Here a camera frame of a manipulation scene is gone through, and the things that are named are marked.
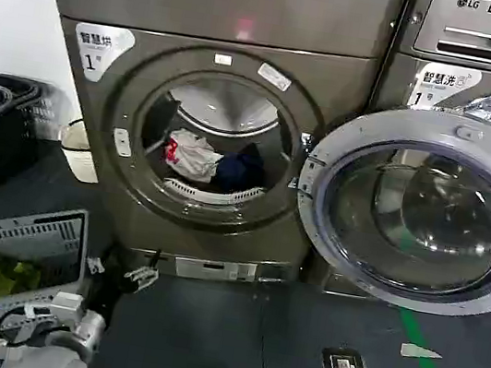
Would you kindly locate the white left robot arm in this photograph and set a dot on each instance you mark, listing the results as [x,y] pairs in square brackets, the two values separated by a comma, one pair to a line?
[59,355]

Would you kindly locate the white plastic bin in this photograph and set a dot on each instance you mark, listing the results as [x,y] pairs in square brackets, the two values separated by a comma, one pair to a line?
[81,158]

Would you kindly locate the navy blue garment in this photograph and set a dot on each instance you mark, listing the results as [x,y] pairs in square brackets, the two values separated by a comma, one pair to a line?
[240,169]

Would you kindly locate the grey washer with chrome door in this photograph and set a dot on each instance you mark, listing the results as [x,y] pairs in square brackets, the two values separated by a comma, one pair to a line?
[402,78]

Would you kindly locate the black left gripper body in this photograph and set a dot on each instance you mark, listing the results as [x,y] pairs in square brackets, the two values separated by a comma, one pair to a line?
[110,284]

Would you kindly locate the round glass dryer door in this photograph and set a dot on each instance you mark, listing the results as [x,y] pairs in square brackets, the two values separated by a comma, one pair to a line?
[422,221]

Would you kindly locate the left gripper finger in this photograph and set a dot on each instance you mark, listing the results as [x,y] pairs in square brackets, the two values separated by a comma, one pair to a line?
[143,276]
[96,265]

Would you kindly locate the white arrow floor sticker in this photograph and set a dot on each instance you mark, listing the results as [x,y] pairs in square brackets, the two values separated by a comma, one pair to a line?
[417,351]

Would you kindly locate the grey slatted laundry basket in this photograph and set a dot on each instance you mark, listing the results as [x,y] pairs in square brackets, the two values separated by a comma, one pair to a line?
[31,239]

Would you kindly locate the white and red garment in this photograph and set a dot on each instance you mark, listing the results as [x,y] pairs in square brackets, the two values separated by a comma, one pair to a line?
[193,157]

